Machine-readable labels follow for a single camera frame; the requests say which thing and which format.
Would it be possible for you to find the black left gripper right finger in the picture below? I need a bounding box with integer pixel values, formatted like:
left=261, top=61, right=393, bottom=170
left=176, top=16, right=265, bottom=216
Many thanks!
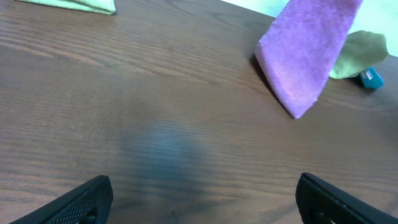
left=295, top=172, right=397, bottom=224

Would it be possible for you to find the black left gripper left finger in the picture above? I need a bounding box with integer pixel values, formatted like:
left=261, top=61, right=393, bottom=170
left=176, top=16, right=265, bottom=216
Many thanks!
left=10, top=175, right=113, bottom=224

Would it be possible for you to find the purple microfiber cloth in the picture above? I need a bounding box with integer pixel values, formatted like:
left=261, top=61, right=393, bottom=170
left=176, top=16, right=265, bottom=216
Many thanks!
left=254, top=0, right=362, bottom=119

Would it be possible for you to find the blue cloth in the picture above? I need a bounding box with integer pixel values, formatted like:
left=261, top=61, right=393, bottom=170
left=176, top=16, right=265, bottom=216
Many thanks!
left=359, top=67, right=384, bottom=90

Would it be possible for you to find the crumpled green cloth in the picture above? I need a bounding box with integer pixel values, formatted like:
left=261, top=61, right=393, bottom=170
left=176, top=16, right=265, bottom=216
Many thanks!
left=330, top=30, right=389, bottom=80

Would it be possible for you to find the folded green cloth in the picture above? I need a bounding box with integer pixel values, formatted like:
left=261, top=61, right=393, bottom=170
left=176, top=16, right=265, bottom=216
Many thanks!
left=18, top=0, right=116, bottom=15

